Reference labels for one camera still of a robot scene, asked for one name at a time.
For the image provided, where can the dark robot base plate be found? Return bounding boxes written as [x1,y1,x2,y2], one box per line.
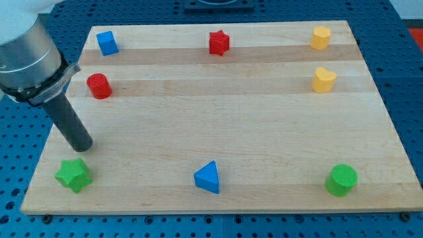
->
[183,0,254,11]

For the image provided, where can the yellow hexagon block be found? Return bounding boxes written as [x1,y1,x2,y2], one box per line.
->
[310,26,331,50]

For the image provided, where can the green cylinder block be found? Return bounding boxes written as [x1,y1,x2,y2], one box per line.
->
[325,164,358,197]

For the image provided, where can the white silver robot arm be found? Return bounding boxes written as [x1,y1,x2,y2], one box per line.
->
[1,0,80,106]

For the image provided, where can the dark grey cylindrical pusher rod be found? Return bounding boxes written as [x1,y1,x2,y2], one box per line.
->
[42,92,93,152]

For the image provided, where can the yellow heart block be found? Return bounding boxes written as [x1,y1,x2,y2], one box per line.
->
[312,67,337,93]

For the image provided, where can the blue triangle block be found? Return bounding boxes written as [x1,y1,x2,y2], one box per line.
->
[194,161,219,194]

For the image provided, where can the blue cube block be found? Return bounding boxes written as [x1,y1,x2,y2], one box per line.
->
[96,31,119,56]

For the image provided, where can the green star block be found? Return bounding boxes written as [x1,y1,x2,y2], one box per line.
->
[54,157,93,194]

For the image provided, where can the red star block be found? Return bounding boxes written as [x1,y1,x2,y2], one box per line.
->
[209,30,230,56]

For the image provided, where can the wooden board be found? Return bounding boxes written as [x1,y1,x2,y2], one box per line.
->
[21,20,422,216]

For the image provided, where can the red cylinder block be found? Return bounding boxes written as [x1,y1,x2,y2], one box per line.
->
[87,73,112,99]

